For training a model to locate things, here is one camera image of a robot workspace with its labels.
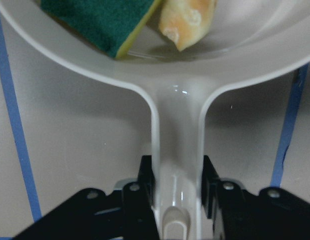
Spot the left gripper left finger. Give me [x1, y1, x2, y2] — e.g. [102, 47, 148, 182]
[14, 155, 160, 240]

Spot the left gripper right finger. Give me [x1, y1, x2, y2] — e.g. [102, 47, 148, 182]
[201, 156, 310, 240]

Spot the beige plastic dustpan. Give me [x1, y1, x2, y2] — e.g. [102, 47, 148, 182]
[0, 0, 310, 240]

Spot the green yellow sponge piece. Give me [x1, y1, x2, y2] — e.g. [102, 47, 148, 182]
[40, 0, 161, 59]

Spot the toy croissant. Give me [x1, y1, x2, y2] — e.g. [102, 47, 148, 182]
[158, 0, 217, 52]

